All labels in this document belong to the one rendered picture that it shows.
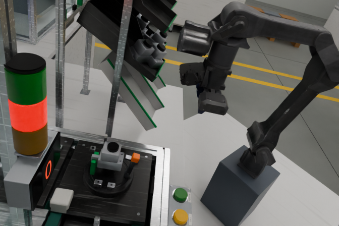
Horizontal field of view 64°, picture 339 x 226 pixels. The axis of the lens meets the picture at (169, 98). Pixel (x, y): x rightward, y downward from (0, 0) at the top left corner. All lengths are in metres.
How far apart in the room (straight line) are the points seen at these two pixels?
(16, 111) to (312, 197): 1.09
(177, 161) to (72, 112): 0.48
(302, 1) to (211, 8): 5.82
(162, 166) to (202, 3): 3.81
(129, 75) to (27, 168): 0.58
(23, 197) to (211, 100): 0.38
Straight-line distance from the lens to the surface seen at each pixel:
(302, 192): 1.24
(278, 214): 1.10
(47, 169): 0.53
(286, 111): 0.73
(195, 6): 4.52
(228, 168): 0.83
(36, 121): 0.44
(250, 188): 0.82
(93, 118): 1.16
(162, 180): 0.86
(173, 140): 1.13
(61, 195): 0.76
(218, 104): 0.58
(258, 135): 0.75
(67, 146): 0.89
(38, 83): 0.40
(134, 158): 0.74
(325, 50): 0.66
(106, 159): 0.74
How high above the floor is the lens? 1.62
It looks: 34 degrees down
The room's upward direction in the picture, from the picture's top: 16 degrees clockwise
